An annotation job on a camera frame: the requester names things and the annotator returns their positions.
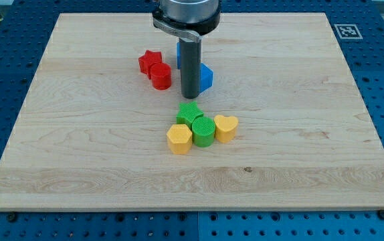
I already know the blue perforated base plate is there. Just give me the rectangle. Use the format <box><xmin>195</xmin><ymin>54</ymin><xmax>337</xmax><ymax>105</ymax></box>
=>
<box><xmin>0</xmin><ymin>1</ymin><xmax>384</xmax><ymax>240</ymax></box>

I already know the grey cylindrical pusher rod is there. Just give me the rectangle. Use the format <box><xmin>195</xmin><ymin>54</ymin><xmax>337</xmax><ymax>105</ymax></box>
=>
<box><xmin>179</xmin><ymin>38</ymin><xmax>201</xmax><ymax>99</ymax></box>

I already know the white fiducial marker tag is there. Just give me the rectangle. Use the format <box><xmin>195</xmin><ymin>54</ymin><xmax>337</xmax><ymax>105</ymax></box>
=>
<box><xmin>334</xmin><ymin>23</ymin><xmax>363</xmax><ymax>39</ymax></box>

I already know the yellow hexagon block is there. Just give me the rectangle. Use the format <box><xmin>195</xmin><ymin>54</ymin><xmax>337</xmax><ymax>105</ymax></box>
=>
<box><xmin>166</xmin><ymin>124</ymin><xmax>193</xmax><ymax>155</ymax></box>

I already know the red cylinder block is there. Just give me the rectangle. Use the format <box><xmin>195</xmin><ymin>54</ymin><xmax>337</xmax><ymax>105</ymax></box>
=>
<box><xmin>150</xmin><ymin>62</ymin><xmax>171</xmax><ymax>90</ymax></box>

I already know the red star block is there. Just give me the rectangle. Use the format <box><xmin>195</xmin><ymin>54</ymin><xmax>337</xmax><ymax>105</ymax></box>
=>
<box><xmin>138</xmin><ymin>50</ymin><xmax>163</xmax><ymax>79</ymax></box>

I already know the blue cube block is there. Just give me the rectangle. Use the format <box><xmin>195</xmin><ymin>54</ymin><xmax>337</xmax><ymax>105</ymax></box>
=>
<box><xmin>200</xmin><ymin>63</ymin><xmax>213</xmax><ymax>92</ymax></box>

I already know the yellow heart block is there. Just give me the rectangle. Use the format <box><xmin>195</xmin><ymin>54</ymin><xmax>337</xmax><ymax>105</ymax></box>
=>
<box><xmin>213</xmin><ymin>114</ymin><xmax>239</xmax><ymax>143</ymax></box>

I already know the green star block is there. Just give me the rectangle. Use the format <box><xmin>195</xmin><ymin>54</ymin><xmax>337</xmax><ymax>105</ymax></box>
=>
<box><xmin>176</xmin><ymin>101</ymin><xmax>204</xmax><ymax>128</ymax></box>

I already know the blue block behind rod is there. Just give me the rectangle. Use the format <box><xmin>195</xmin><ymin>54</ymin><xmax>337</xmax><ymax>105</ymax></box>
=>
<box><xmin>176</xmin><ymin>42</ymin><xmax>181</xmax><ymax>70</ymax></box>

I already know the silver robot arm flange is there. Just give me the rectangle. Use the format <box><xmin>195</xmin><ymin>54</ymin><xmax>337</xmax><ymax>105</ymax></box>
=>
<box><xmin>152</xmin><ymin>0</ymin><xmax>221</xmax><ymax>44</ymax></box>

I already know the wooden board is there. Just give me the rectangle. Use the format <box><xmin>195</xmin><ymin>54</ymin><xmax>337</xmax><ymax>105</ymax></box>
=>
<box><xmin>0</xmin><ymin>13</ymin><xmax>384</xmax><ymax>212</ymax></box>

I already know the green cylinder block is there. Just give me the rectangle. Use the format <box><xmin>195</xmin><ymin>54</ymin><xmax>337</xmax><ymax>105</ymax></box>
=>
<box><xmin>192</xmin><ymin>116</ymin><xmax>215</xmax><ymax>147</ymax></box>

